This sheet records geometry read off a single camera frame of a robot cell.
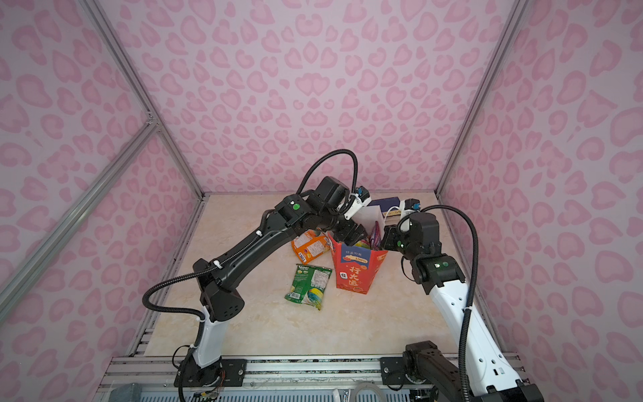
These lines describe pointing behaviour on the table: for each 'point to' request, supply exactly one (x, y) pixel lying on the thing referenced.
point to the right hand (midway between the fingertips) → (385, 225)
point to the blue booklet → (385, 203)
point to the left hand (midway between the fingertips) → (360, 222)
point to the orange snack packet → (309, 245)
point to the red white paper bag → (357, 265)
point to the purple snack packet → (376, 241)
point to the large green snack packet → (308, 285)
